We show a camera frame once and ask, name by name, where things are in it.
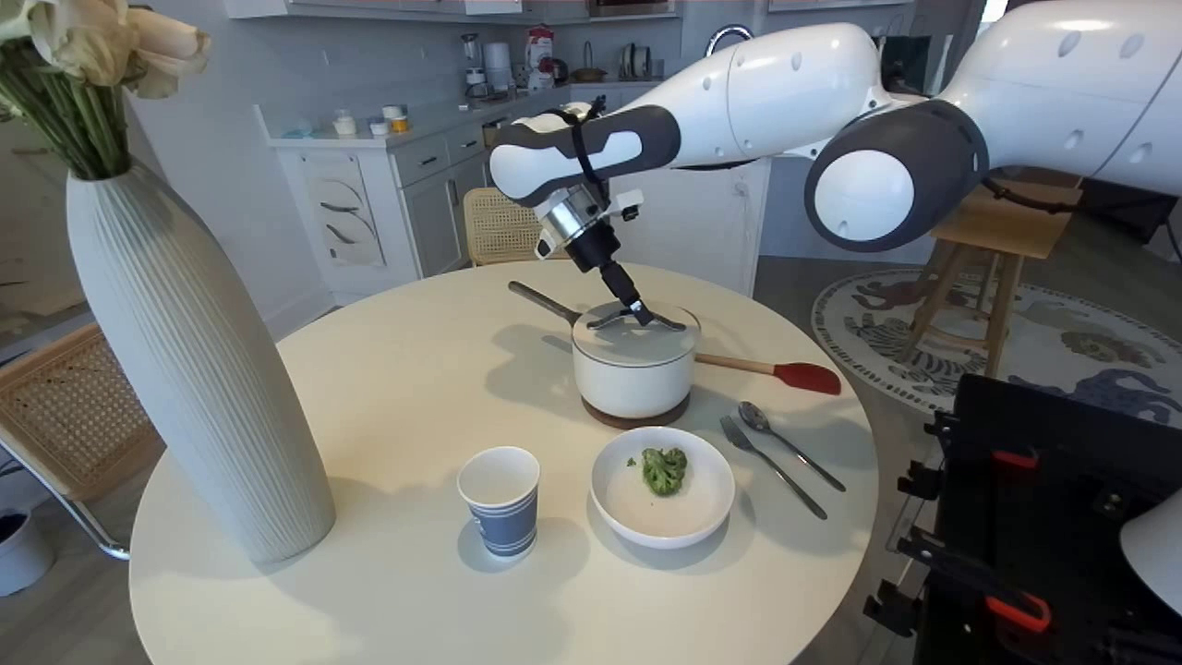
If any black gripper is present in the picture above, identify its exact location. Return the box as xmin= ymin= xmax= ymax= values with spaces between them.
xmin=565 ymin=218 xmax=663 ymax=332

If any wooden spatula red head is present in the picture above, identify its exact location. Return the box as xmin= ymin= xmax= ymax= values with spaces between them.
xmin=692 ymin=349 xmax=847 ymax=399

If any round cork trivet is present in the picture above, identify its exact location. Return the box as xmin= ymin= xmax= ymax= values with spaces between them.
xmin=585 ymin=399 xmax=693 ymax=432

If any wicker back chair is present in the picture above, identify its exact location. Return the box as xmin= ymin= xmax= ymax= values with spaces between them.
xmin=457 ymin=181 xmax=581 ymax=271
xmin=0 ymin=321 xmax=171 ymax=564

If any green broccoli piece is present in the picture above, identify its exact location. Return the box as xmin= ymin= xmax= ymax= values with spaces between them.
xmin=636 ymin=442 xmax=692 ymax=503

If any silver spoon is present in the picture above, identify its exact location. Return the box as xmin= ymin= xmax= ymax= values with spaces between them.
xmin=737 ymin=399 xmax=855 ymax=498

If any white ceramic bowl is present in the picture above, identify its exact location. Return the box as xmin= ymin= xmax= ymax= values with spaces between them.
xmin=585 ymin=421 xmax=744 ymax=554

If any silver fork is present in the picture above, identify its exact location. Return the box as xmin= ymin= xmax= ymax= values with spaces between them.
xmin=718 ymin=413 xmax=831 ymax=523

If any blue white paper cup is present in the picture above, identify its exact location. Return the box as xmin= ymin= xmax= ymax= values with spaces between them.
xmin=450 ymin=442 xmax=546 ymax=561

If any white kitchen cabinet run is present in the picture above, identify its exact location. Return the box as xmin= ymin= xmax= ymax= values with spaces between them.
xmin=249 ymin=86 xmax=585 ymax=305

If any wooden bar stool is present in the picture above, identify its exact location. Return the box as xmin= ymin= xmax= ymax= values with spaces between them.
xmin=904 ymin=165 xmax=1091 ymax=380

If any round patterned rug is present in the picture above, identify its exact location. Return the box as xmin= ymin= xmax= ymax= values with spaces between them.
xmin=809 ymin=271 xmax=1182 ymax=432

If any white ribbed tall vase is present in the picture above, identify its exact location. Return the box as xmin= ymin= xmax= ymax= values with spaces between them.
xmin=59 ymin=162 xmax=339 ymax=572

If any black clamp orange grip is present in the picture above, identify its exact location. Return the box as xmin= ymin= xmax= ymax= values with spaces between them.
xmin=857 ymin=523 xmax=1059 ymax=645

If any black perforated robot cart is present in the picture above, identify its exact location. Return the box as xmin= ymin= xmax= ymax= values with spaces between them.
xmin=911 ymin=368 xmax=1182 ymax=665

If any cream flower bouquet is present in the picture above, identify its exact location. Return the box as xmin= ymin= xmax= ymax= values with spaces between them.
xmin=0 ymin=0 xmax=210 ymax=183

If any white pot with handle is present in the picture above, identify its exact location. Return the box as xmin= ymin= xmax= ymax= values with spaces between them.
xmin=503 ymin=277 xmax=705 ymax=423

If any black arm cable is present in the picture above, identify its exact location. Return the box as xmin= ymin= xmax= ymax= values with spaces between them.
xmin=559 ymin=91 xmax=616 ymax=214

